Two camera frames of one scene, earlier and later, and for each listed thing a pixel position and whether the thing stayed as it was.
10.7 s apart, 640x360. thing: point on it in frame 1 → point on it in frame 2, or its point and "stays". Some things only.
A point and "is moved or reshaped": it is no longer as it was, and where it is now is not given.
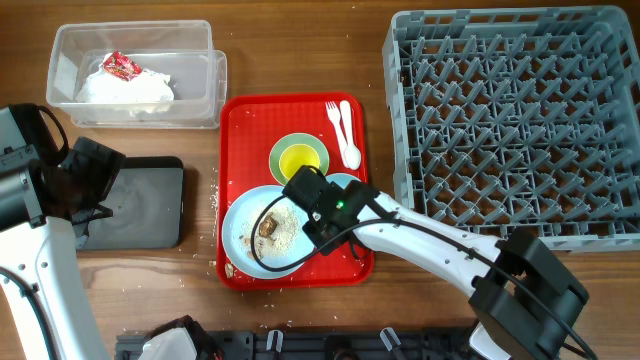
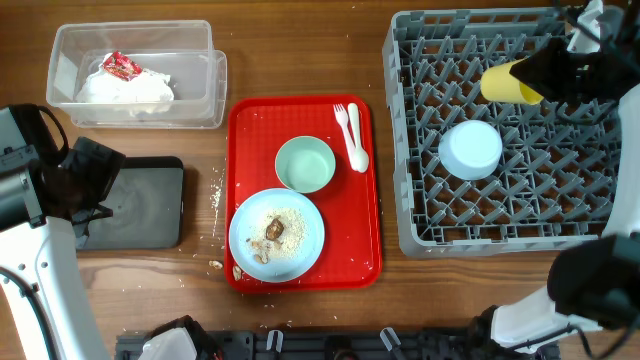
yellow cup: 293,156 → 498,84
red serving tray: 288,164 stays
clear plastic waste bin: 138,74 stays
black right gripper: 325,245 → 528,71
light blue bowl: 342,179 → 470,149
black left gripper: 103,164 stays
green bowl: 300,138 is moved or reshaped
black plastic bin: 147,199 stays
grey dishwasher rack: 519,118 stays
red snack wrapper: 120,65 stays
